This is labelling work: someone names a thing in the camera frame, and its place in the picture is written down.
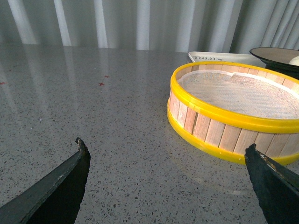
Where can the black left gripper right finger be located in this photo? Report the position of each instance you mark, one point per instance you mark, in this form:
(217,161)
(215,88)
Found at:
(276,187)

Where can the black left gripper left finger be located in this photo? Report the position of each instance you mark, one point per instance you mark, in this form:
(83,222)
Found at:
(56,198)

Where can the white steamed bun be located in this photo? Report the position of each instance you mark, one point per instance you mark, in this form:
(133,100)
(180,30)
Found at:
(294,61)

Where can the tan plate with black rim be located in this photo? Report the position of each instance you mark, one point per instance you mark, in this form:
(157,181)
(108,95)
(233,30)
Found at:
(278,59)

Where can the white rectangular bear tray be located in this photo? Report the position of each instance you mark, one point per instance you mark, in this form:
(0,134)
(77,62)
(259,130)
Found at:
(226,57)

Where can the yellow-rimmed wooden steamer basket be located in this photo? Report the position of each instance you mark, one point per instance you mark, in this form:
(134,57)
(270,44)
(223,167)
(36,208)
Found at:
(226,134)

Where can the white mesh steamer liner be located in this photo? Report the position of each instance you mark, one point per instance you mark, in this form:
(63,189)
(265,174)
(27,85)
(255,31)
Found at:
(242,93)

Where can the grey pleated curtain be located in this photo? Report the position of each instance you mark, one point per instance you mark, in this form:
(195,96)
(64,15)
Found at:
(229,26)

